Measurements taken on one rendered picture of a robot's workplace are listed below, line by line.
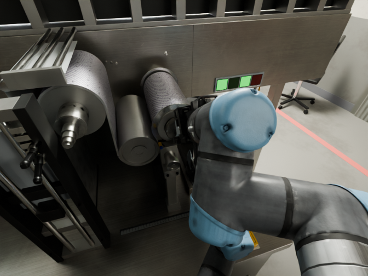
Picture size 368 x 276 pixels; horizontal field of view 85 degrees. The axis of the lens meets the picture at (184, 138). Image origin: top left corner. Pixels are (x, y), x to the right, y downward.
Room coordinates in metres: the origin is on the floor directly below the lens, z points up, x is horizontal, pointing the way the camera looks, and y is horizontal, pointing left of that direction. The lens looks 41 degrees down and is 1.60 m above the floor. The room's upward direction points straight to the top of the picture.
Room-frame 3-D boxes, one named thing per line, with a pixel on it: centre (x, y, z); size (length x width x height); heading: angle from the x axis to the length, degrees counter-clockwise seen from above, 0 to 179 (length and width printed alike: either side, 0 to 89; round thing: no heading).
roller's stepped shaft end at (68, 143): (0.31, 0.24, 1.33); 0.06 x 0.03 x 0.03; 16
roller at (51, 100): (0.52, 0.30, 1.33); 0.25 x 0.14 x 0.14; 16
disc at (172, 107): (0.46, 0.02, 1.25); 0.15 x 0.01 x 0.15; 106
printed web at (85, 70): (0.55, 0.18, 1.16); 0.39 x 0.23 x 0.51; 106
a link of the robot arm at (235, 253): (0.22, -0.11, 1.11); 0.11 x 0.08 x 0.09; 16
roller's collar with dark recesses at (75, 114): (0.37, 0.25, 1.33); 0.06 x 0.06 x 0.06; 16
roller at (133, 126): (0.55, 0.17, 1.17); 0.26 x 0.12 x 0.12; 16
